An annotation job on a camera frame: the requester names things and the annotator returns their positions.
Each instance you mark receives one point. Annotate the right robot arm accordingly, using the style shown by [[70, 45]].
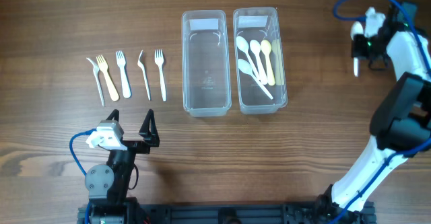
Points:
[[399, 129]]

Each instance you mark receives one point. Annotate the white plastic fork rightmost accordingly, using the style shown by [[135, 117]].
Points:
[[159, 60]]

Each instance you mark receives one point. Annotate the white wide-handled plastic spoon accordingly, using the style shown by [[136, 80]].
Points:
[[256, 49]]

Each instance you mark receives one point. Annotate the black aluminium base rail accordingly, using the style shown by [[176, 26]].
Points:
[[247, 214]]

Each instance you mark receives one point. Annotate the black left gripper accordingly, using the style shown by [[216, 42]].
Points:
[[150, 137]]

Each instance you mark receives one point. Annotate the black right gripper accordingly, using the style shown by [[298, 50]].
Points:
[[357, 50]]

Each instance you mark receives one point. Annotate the clear container left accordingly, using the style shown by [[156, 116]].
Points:
[[205, 63]]

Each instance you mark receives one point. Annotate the clear container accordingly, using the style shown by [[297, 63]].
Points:
[[205, 63], [260, 23]]

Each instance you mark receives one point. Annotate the cream yellow plastic spoon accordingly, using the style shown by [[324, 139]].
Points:
[[266, 49]]

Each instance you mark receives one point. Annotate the cream yellow plastic fork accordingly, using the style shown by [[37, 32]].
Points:
[[103, 65]]

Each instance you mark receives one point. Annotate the white fork far left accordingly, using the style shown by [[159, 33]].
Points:
[[96, 70]]

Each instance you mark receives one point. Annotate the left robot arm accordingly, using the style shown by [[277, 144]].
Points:
[[108, 183]]

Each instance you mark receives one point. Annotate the clear container right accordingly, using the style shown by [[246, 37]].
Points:
[[260, 23]]

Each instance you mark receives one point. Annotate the white wide-handled plastic fork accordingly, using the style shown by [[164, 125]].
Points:
[[121, 63]]

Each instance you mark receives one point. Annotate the white fork sideways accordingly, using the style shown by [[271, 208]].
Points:
[[142, 67]]

